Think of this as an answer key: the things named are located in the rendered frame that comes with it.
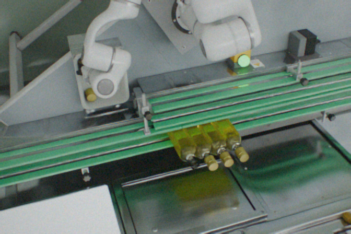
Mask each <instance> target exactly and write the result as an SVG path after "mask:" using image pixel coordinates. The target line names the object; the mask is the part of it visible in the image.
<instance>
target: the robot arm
mask: <svg viewBox="0 0 351 234"><path fill-rule="evenodd" d="M141 1H142V0H111V1H110V5H109V7H108V9H107V10H106V11H105V12H103V13H102V14H100V15H99V16H97V17H96V18H95V19H94V20H93V21H92V22H91V24H90V25H89V27H88V29H87V32H86V36H85V40H84V45H83V48H82V52H81V61H82V63H83V64H84V66H82V67H81V69H80V70H78V71H76V74H77V75H80V76H83V80H84V82H85V83H86V84H88V85H91V87H92V89H93V91H94V93H95V94H96V95H97V96H99V97H101V98H109V97H111V96H113V95H114V94H115V93H116V91H117V89H118V85H119V83H120V81H121V79H122V77H123V75H124V74H125V72H126V71H127V70H128V69H129V67H130V65H131V61H132V59H131V58H132V57H131V54H130V52H128V51H125V50H121V49H118V48H114V47H111V46H107V45H103V44H100V43H95V37H96V34H97V33H98V31H99V30H100V29H101V27H102V26H104V25H105V24H107V23H109V22H112V21H115V20H124V19H134V18H136V17H137V16H138V12H139V8H140V5H141ZM177 3H178V6H177V10H176V18H177V21H178V23H179V25H180V26H181V27H182V28H184V29H186V30H189V31H191V32H192V33H193V35H194V36H195V38H196V40H197V41H198V43H199V44H200V48H201V50H202V52H203V55H204V56H205V57H206V58H207V59H208V60H210V61H219V60H223V59H226V58H229V57H232V56H234V55H237V54H239V53H242V52H245V51H248V50H250V49H253V48H256V47H257V46H259V45H260V43H261V41H262V35H261V29H260V27H259V23H258V20H257V18H256V15H255V12H254V9H253V5H252V3H251V0H177ZM233 15H235V16H237V17H238V19H235V20H232V21H230V22H226V23H223V21H222V20H221V19H223V18H226V17H229V16H233Z"/></svg>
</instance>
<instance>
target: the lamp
mask: <svg viewBox="0 0 351 234"><path fill-rule="evenodd" d="M249 61H250V59H249V58H248V56H247V55H245V54H242V55H240V56H239V57H238V59H237V62H238V64H239V65H241V66H247V65H248V64H249Z"/></svg>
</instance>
